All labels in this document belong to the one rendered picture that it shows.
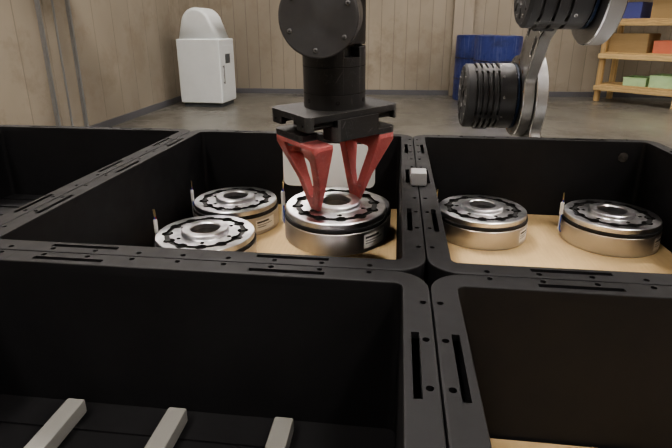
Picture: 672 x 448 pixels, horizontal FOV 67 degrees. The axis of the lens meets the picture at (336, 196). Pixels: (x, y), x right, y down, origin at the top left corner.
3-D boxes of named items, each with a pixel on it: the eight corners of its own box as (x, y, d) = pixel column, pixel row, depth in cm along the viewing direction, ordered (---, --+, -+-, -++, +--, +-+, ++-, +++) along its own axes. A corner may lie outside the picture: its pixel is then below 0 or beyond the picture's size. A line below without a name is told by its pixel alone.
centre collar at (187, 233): (192, 223, 55) (192, 217, 55) (236, 225, 55) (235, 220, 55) (172, 241, 51) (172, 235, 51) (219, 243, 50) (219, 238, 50)
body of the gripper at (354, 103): (398, 122, 48) (400, 41, 46) (308, 140, 43) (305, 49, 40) (355, 111, 53) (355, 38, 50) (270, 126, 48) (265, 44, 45)
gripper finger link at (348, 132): (393, 202, 51) (396, 110, 47) (336, 220, 47) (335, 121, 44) (352, 184, 56) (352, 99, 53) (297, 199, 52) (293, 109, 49)
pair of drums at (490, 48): (500, 96, 813) (506, 33, 783) (521, 109, 686) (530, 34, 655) (449, 96, 820) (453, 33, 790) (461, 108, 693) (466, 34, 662)
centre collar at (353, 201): (316, 195, 54) (316, 189, 53) (362, 197, 53) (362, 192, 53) (307, 213, 49) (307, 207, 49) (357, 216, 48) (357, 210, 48)
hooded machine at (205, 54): (237, 102, 756) (232, 8, 715) (225, 107, 702) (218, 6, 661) (196, 101, 764) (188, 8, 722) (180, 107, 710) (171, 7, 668)
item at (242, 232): (180, 217, 58) (180, 212, 58) (265, 222, 57) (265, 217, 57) (136, 254, 49) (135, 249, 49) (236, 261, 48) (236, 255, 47)
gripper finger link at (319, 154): (376, 208, 50) (378, 113, 46) (316, 227, 46) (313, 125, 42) (335, 189, 55) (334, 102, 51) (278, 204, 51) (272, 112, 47)
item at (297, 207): (297, 189, 56) (297, 184, 56) (388, 194, 55) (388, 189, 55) (274, 227, 47) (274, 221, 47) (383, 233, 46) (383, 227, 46)
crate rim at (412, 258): (196, 145, 71) (194, 128, 70) (411, 151, 68) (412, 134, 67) (-33, 279, 34) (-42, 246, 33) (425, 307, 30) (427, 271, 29)
